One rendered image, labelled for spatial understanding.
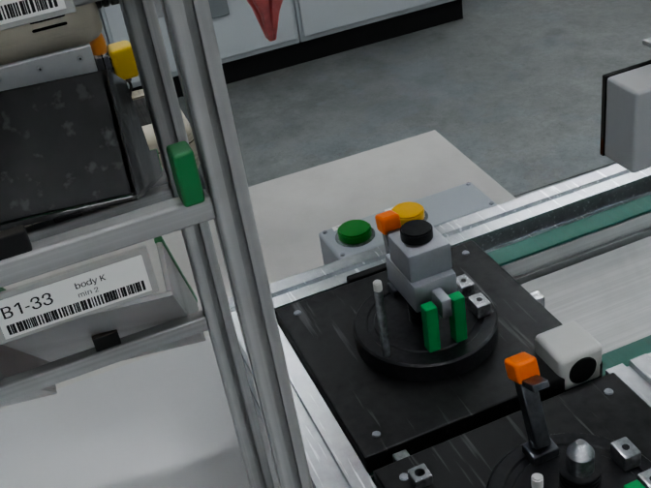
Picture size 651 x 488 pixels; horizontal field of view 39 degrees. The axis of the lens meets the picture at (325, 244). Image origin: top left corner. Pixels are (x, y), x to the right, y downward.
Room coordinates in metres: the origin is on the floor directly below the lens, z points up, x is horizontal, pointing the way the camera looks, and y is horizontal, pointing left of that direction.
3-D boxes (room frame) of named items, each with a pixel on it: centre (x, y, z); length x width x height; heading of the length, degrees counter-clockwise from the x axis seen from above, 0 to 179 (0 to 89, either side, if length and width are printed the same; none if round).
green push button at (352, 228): (0.91, -0.04, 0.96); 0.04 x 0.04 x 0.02
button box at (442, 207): (0.93, -0.10, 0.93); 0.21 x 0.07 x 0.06; 107
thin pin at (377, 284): (0.65, -0.04, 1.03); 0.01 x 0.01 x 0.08
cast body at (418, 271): (0.69, -0.09, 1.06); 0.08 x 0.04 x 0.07; 16
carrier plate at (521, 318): (0.70, -0.08, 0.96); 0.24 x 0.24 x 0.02; 17
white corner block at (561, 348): (0.63, -0.21, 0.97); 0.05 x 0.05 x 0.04; 17
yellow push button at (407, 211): (0.93, -0.10, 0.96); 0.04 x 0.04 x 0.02
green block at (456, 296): (0.66, -0.11, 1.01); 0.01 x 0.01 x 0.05; 17
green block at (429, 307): (0.65, -0.08, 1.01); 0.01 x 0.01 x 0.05; 17
